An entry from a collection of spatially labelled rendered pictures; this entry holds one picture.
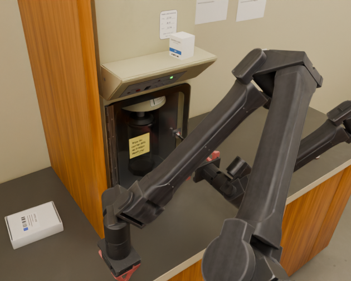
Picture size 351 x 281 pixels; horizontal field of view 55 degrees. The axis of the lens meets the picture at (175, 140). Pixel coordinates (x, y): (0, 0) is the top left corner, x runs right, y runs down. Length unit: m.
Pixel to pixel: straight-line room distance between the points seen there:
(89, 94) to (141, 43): 0.23
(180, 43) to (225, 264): 0.64
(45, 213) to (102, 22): 0.68
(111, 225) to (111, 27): 0.49
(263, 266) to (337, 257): 2.15
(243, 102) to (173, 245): 0.64
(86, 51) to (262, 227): 0.54
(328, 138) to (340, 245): 1.77
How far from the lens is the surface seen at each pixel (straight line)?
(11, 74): 1.35
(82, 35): 0.80
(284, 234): 1.73
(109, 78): 0.91
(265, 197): 0.52
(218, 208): 1.31
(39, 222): 1.24
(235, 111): 0.68
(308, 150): 0.98
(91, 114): 0.88
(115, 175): 1.14
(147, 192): 0.70
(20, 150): 1.49
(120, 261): 0.83
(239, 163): 1.07
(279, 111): 0.60
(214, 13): 1.74
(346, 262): 2.61
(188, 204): 1.31
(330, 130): 0.99
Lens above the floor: 1.85
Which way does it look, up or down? 34 degrees down
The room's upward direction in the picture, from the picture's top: 3 degrees clockwise
